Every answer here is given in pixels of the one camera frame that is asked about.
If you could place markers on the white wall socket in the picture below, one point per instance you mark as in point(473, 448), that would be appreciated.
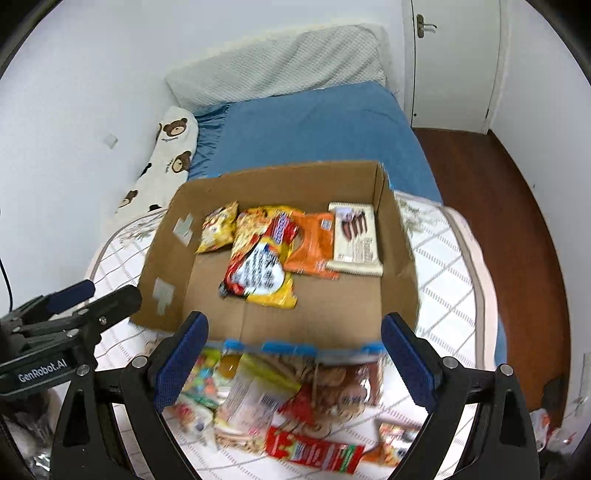
point(110, 141)

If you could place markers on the colourful candy bag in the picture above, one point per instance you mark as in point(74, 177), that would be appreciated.
point(198, 383)

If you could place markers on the crumpled plastic bag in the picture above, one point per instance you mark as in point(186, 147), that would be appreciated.
point(549, 429)

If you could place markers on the small yellow snack packet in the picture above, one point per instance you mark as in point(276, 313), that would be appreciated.
point(217, 228)

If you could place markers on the white crumpled cloth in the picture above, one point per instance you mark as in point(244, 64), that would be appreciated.
point(23, 434)

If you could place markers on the red snack packet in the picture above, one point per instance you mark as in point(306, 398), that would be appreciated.
point(314, 452)

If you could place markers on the white chocolate wafer packet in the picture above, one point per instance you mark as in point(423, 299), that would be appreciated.
point(358, 251)

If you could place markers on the blue edged cookie packet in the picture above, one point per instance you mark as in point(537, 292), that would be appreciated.
point(341, 383)

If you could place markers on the white quilted printed blanket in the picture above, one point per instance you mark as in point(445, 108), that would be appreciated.
point(443, 277)

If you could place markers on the clear white snack packet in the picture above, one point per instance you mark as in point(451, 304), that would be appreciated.
point(249, 401)

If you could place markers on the yellow red noodle packet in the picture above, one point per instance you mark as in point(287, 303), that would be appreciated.
point(258, 272)

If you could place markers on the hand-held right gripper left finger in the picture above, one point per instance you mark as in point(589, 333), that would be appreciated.
point(180, 364)

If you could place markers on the small red blue candy bar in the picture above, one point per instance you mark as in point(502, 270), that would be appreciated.
point(281, 229)

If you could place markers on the orange brown snack packet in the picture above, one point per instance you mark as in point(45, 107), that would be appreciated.
point(392, 438)

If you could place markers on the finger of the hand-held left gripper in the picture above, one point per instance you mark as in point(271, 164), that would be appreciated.
point(115, 304)
point(69, 295)

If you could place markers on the blue bed sheet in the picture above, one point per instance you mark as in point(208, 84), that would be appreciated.
point(323, 124)

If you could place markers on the bear print pillow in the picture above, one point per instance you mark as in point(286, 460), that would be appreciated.
point(173, 147)

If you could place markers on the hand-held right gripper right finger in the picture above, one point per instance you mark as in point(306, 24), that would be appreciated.
point(411, 364)

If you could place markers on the white door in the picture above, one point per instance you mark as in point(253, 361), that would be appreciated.
point(452, 69)

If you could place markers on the cardboard box with blue print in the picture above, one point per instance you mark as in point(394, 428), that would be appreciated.
point(323, 300)

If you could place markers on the grey white pillow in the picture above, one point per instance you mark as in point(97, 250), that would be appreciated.
point(286, 64)

